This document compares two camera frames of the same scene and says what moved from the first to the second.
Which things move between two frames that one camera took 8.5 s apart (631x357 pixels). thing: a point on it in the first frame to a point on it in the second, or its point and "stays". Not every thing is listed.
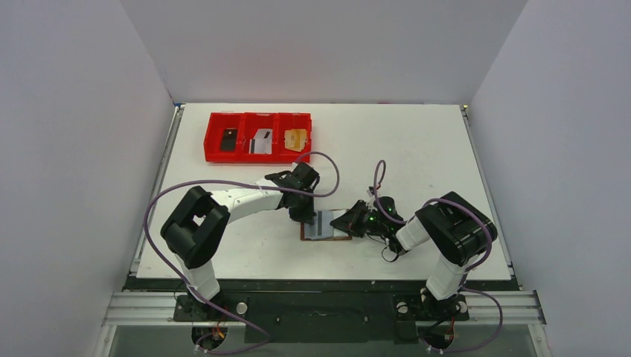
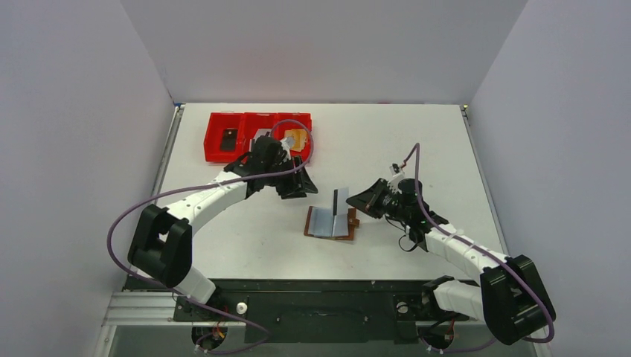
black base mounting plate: x=280 y=311 stays
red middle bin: x=259 y=120 stays
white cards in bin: x=262 y=142 stays
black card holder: x=229 y=140 stays
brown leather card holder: x=321 y=229 stays
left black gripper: x=306 y=216 to x=300 y=184
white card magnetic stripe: x=321 y=227 to x=335 y=202
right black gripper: x=355 y=221 to x=378 y=198
